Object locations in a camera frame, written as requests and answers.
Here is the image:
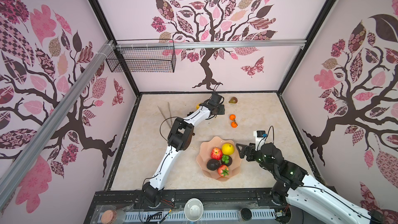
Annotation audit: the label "silver metal tongs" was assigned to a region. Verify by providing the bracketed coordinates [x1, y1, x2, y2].
[158, 102, 173, 129]

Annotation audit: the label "orange tangerine pair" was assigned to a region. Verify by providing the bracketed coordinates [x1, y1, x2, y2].
[229, 114, 238, 128]

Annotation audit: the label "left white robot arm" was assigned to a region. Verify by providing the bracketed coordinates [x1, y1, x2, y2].
[142, 92, 225, 207]

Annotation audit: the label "dark avocado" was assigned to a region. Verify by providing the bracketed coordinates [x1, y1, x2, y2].
[206, 159, 221, 171]

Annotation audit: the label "red apple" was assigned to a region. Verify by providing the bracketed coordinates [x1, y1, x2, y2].
[210, 147, 223, 160]

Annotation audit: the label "aluminium rail back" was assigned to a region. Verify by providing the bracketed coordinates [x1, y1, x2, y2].
[116, 39, 307, 49]

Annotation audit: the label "white cup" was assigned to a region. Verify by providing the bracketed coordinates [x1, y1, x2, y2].
[184, 198, 204, 223]

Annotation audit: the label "black wire basket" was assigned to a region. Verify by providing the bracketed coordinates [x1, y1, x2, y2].
[106, 38, 177, 73]

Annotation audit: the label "red strawberry fruit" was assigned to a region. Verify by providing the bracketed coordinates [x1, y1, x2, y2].
[217, 164, 230, 177]

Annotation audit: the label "large yellow lemon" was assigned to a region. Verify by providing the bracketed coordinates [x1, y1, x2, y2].
[221, 143, 235, 156]

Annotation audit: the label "black round cap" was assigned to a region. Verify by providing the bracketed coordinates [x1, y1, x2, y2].
[240, 208, 252, 221]

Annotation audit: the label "aluminium rail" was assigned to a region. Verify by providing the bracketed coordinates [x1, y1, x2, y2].
[1, 40, 115, 207]
[116, 39, 307, 49]

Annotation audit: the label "pink scalloped fruit bowl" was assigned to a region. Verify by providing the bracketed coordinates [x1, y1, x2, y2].
[197, 136, 242, 181]

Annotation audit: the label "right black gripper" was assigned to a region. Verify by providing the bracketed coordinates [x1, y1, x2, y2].
[235, 141, 276, 175]

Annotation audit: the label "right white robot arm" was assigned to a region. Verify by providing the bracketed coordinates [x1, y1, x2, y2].
[236, 143, 384, 224]

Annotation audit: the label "dark purple mangosteen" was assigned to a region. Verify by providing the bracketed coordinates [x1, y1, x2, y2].
[221, 155, 233, 167]

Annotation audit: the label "aluminium rail left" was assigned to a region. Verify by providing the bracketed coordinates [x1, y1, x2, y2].
[1, 40, 115, 207]

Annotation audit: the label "brown green pear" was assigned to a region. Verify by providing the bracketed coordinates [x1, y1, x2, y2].
[229, 97, 238, 104]

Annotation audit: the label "pink round lid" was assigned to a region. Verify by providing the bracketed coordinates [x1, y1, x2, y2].
[101, 209, 117, 224]

